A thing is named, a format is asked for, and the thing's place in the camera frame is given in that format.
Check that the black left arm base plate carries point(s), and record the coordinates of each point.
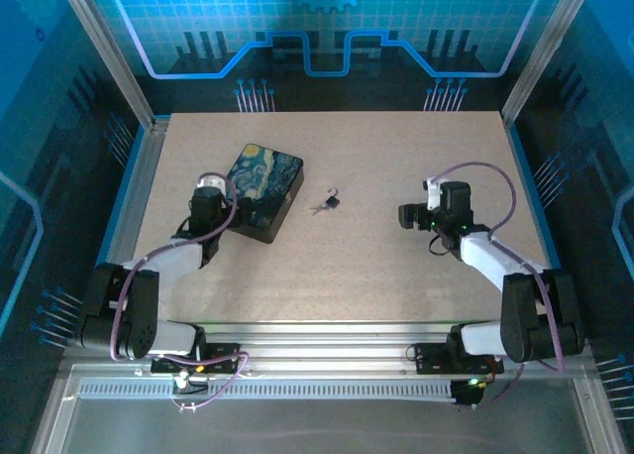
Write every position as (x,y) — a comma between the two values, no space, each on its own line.
(223,352)

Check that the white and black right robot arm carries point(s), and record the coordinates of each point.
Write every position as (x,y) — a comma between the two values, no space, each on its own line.
(485,256)

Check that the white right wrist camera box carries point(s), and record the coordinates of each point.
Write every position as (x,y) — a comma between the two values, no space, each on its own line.
(433,191)

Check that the aluminium rail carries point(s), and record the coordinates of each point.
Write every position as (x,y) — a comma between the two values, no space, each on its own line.
(322,345)
(143,176)

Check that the black box with painting lid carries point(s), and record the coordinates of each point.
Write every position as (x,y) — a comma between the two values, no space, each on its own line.
(262,186)

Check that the small dark padlock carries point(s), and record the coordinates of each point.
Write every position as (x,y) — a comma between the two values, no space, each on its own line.
(334,202)

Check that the aluminium frame post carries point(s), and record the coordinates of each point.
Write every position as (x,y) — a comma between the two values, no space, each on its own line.
(104,52)
(545,52)

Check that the aluminium right frame post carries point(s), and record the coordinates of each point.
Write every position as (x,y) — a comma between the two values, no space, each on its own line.
(545,52)

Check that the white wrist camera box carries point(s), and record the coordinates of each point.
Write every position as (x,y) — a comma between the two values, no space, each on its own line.
(212,181)
(433,191)

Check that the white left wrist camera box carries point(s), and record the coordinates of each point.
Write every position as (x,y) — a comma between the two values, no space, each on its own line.
(212,181)

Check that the aluminium front rail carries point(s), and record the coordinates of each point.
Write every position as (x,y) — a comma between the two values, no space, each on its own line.
(322,345)

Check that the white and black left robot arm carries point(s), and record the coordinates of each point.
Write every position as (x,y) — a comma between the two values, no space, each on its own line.
(168,261)

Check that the black controller box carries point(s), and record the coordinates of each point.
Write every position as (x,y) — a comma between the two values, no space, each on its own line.
(468,394)

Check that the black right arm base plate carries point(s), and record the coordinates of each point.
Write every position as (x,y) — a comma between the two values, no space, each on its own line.
(428,360)

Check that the aluminium left side rail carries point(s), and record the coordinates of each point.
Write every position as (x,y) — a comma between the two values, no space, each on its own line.
(143,176)

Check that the grey metal front shelf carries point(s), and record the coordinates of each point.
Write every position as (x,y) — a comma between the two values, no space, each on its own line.
(322,429)

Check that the aluminium left frame post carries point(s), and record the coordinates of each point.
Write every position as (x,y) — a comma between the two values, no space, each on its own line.
(104,52)

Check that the small silver key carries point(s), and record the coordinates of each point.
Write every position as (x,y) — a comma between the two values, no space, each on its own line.
(319,207)

